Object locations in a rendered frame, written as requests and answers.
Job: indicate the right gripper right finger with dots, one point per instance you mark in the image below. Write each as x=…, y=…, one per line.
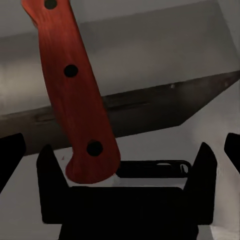
x=232, y=149

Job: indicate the parer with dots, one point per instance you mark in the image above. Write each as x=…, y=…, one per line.
x=74, y=92

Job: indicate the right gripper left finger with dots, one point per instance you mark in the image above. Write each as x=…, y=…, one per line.
x=12, y=150

